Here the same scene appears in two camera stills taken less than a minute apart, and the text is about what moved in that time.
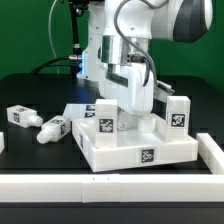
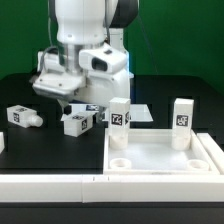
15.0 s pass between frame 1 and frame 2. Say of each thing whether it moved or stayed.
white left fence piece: stayed
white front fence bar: stayed
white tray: moved
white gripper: moved
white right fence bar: stayed
